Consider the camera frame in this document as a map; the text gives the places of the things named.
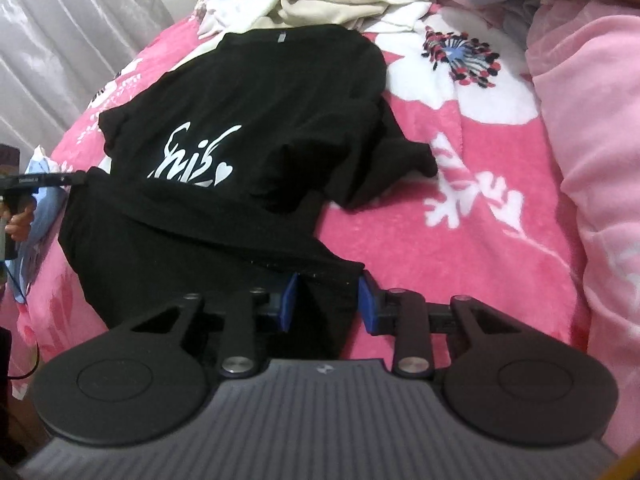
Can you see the pink patchwork quilt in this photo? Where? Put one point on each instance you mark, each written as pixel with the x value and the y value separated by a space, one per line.
pixel 590 160

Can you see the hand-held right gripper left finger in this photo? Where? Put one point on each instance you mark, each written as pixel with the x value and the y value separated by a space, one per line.
pixel 289 305

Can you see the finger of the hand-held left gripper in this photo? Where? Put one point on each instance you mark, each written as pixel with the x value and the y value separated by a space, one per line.
pixel 65 180

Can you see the light blue cloth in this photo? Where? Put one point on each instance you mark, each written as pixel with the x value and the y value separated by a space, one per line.
pixel 47 210

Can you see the cream garment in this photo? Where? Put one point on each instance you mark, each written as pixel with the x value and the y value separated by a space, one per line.
pixel 320 10

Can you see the black printed t-shirt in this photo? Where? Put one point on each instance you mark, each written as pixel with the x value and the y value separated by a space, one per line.
pixel 250 110

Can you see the person's left hand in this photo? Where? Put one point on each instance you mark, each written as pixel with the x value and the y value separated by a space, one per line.
pixel 21 222

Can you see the dark purple object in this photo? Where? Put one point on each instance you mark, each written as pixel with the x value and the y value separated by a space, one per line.
pixel 9 160

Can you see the pink floral blanket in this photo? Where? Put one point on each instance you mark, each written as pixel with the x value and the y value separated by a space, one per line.
pixel 450 235

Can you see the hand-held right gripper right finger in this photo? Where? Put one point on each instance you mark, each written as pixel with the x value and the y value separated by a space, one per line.
pixel 367 305

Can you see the grey curtain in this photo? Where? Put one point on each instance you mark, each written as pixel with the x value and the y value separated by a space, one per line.
pixel 75 35

